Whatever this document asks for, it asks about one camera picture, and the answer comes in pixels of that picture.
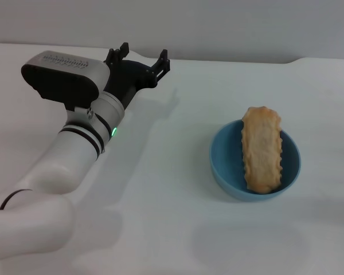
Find blue bowl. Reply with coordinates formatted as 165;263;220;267
208;119;302;203

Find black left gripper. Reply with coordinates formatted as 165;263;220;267
102;42;171;112

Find ridged orange bread loaf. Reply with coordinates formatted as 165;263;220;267
240;105;284;195

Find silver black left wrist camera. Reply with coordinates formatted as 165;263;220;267
20;50;110;113

